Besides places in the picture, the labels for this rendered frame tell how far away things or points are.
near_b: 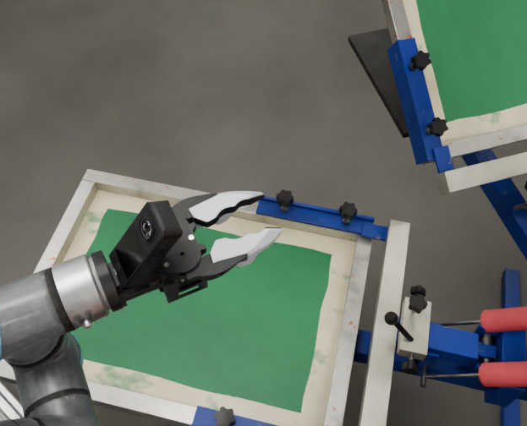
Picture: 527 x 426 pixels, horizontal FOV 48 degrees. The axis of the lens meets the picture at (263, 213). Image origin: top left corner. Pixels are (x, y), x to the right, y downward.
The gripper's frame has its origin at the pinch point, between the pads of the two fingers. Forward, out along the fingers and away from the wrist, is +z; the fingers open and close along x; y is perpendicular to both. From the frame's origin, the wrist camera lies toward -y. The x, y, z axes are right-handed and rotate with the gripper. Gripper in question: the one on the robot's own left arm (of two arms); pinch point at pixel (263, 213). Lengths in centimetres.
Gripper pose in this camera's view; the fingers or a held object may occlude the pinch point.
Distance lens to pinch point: 69.6
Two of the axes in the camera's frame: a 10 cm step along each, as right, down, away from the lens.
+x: 4.2, 8.2, -3.9
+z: 9.0, -3.5, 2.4
